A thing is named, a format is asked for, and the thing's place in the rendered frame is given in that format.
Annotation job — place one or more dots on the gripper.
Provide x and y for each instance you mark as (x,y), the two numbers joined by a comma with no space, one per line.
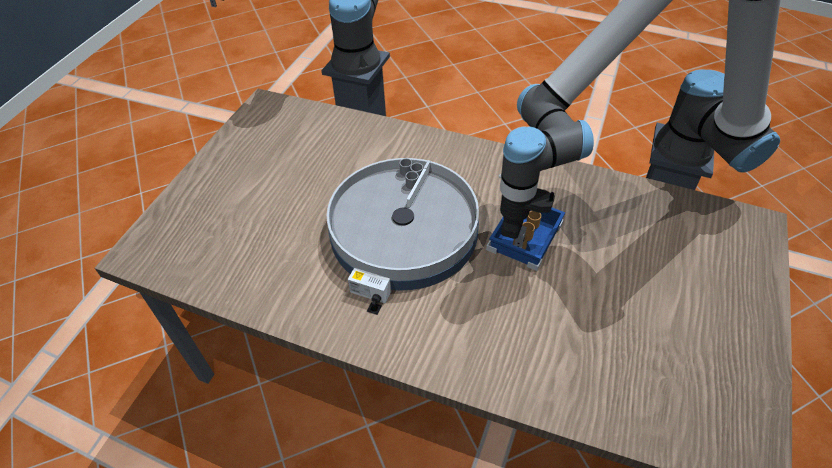
(513,218)

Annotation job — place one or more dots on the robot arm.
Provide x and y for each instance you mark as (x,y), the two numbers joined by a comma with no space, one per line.
(747,65)
(351,32)

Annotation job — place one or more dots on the blue crate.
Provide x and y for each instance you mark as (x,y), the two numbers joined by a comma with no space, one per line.
(546,231)

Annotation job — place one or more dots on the grey turntable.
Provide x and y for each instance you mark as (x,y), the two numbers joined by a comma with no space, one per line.
(390,240)

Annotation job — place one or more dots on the wooden table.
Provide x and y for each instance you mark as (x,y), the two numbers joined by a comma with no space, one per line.
(585,357)

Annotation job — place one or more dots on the white control box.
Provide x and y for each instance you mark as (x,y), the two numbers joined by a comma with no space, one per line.
(368,285)

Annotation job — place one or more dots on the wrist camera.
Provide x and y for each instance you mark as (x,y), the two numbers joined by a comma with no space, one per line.
(545,199)

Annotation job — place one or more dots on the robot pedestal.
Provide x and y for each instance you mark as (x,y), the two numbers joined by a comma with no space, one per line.
(354,84)
(669,162)

